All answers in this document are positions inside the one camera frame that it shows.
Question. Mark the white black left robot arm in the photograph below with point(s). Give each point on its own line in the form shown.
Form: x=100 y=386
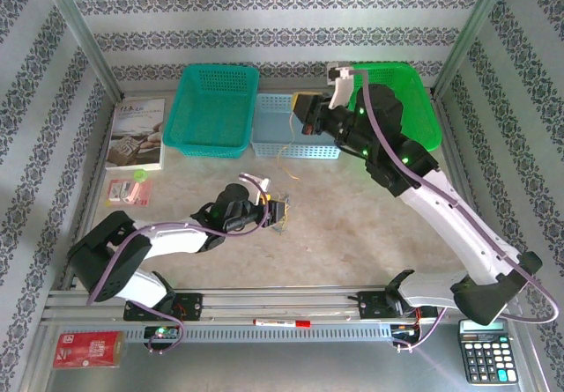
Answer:
x=172 y=235

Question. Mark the green plastic basket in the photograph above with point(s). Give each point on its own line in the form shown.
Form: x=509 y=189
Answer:
x=418 y=105

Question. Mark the light blue plastic basket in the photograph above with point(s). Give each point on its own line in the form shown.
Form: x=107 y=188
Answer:
x=273 y=119

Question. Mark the small green round cap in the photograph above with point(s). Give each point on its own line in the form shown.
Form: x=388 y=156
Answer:
x=141 y=175

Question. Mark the teal plastic basket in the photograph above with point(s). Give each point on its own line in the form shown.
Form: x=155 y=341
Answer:
x=207 y=114

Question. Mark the red white marker pen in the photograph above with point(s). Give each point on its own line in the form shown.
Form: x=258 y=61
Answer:
x=282 y=322

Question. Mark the pink blister package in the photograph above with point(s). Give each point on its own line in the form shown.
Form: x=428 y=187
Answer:
x=128 y=193

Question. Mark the book with photo cover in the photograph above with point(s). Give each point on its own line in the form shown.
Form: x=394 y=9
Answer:
x=136 y=132

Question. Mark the small controller circuit board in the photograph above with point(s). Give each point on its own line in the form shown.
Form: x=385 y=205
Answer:
x=403 y=331
x=163 y=332

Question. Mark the red printed packet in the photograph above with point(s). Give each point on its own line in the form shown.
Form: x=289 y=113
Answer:
x=88 y=350

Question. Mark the black desk calculator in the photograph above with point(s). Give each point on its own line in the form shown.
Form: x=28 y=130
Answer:
x=487 y=357

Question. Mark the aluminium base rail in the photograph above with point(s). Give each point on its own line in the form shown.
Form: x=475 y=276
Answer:
x=273 y=301

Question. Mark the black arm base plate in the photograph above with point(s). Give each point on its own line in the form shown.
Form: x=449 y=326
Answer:
x=189 y=306
x=372 y=306

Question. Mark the aluminium frame post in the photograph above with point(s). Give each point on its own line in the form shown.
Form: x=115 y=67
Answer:
x=83 y=35
x=467 y=35

